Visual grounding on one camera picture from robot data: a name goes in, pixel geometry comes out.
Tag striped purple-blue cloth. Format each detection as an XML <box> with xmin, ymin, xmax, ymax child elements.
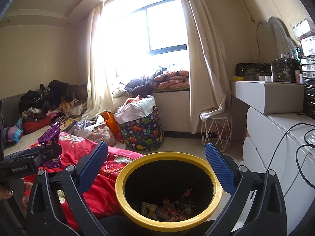
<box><xmin>4</xmin><ymin>118</ymin><xmax>24</xmax><ymax>144</ymax></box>

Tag white rounded drawer cabinet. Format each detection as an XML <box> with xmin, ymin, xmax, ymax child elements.
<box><xmin>242</xmin><ymin>107</ymin><xmax>315</xmax><ymax>236</ymax></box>

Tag pink floral bag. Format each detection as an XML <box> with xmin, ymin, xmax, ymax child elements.
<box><xmin>87</xmin><ymin>124</ymin><xmax>117</xmax><ymax>147</ymax></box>

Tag white plastic bag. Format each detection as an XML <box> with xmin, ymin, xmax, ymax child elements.
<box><xmin>114</xmin><ymin>95</ymin><xmax>157</xmax><ymax>124</ymax></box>

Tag pile of dark clothes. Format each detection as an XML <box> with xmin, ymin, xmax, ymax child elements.
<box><xmin>19</xmin><ymin>80</ymin><xmax>89</xmax><ymax>124</ymax></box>

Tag clear drawer organiser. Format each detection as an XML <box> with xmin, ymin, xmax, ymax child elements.
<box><xmin>271</xmin><ymin>57</ymin><xmax>300</xmax><ymax>83</ymax></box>

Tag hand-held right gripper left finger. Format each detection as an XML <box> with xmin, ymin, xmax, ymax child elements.
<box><xmin>26</xmin><ymin>141</ymin><xmax>116</xmax><ymax>236</ymax></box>

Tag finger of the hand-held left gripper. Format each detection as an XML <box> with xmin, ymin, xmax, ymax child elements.
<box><xmin>37</xmin><ymin>143</ymin><xmax>62</xmax><ymax>167</ymax></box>

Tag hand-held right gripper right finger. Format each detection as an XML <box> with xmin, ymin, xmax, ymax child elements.
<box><xmin>204</xmin><ymin>142</ymin><xmax>287</xmax><ymax>236</ymax></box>

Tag black drawer organiser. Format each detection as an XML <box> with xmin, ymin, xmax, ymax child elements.
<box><xmin>303</xmin><ymin>77</ymin><xmax>315</xmax><ymax>116</ymax></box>

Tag white wire stool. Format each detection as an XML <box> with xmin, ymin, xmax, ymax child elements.
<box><xmin>200</xmin><ymin>111</ymin><xmax>233</xmax><ymax>153</ymax></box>

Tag grey headboard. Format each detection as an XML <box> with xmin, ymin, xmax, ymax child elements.
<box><xmin>0</xmin><ymin>93</ymin><xmax>27</xmax><ymax>128</ymax></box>

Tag white and lilac garment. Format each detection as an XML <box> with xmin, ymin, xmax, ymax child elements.
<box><xmin>68</xmin><ymin>115</ymin><xmax>105</xmax><ymax>137</ymax></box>

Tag white vanity desk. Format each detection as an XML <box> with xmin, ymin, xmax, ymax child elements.
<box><xmin>230</xmin><ymin>81</ymin><xmax>306</xmax><ymax>115</ymax></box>

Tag cream curtain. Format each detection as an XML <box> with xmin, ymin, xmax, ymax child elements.
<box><xmin>84</xmin><ymin>2</ymin><xmax>119</xmax><ymax>121</ymax></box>
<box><xmin>173</xmin><ymin>0</ymin><xmax>234</xmax><ymax>134</ymax></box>

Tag dinosaur print laundry basket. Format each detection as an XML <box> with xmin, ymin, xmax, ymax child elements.
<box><xmin>118</xmin><ymin>106</ymin><xmax>165</xmax><ymax>151</ymax></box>

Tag orange bag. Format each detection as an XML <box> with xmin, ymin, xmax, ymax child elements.
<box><xmin>101</xmin><ymin>111</ymin><xmax>123</xmax><ymax>143</ymax></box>

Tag red floral blanket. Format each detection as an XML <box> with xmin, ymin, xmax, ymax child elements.
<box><xmin>22</xmin><ymin>131</ymin><xmax>144</xmax><ymax>231</ymax></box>

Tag beige bed sheet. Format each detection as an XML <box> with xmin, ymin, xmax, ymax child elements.
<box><xmin>4</xmin><ymin>125</ymin><xmax>55</xmax><ymax>156</ymax></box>

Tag orange patterned quilt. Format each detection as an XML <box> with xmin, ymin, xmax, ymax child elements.
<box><xmin>153</xmin><ymin>70</ymin><xmax>190</xmax><ymax>90</ymax></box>

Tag pile of snack wrappers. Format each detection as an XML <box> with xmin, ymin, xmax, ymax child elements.
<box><xmin>157</xmin><ymin>188</ymin><xmax>197</xmax><ymax>222</ymax></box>

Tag wavy-framed mirror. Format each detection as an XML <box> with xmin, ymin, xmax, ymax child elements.
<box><xmin>256</xmin><ymin>17</ymin><xmax>296</xmax><ymax>57</ymax></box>

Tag purple foil wrapper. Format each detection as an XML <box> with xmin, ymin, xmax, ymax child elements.
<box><xmin>37</xmin><ymin>122</ymin><xmax>62</xmax><ymax>169</ymax></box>

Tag dark cosmetic bag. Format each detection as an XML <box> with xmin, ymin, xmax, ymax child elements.
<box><xmin>236</xmin><ymin>63</ymin><xmax>271</xmax><ymax>78</ymax></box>

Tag tall clear storage boxes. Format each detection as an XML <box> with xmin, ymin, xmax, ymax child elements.
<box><xmin>292</xmin><ymin>18</ymin><xmax>315</xmax><ymax>79</ymax></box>

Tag yellow-rimmed black trash bin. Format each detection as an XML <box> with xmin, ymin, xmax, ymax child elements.
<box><xmin>115</xmin><ymin>152</ymin><xmax>224</xmax><ymax>230</ymax></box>

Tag person's left hand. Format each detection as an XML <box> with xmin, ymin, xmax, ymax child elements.
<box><xmin>0</xmin><ymin>187</ymin><xmax>31</xmax><ymax>207</ymax></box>

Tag dark jacket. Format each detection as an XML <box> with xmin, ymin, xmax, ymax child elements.
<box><xmin>124</xmin><ymin>76</ymin><xmax>158</xmax><ymax>99</ymax></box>

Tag black cable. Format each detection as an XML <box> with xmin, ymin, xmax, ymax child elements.
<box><xmin>267</xmin><ymin>113</ymin><xmax>315</xmax><ymax>187</ymax></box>

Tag black-framed window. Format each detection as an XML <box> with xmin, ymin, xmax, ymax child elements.
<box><xmin>103</xmin><ymin>0</ymin><xmax>190</xmax><ymax>79</ymax></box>

